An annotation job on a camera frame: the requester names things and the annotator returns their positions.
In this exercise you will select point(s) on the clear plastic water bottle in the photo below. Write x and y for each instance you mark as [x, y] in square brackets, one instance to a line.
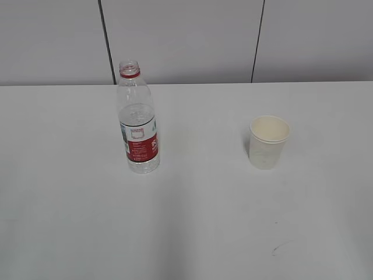
[137, 119]

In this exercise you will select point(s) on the white paper cup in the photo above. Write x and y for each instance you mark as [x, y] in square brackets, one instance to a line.
[268, 135]

